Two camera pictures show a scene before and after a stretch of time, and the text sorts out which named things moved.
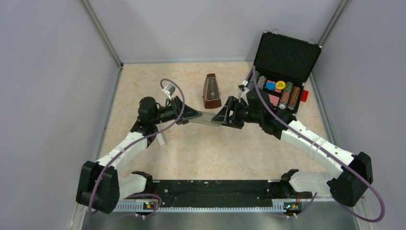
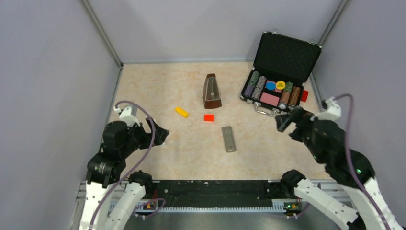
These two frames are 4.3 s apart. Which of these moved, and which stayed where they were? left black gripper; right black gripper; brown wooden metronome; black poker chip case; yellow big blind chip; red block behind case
Moved: left black gripper; right black gripper
Stayed: yellow big blind chip; black poker chip case; brown wooden metronome; red block behind case
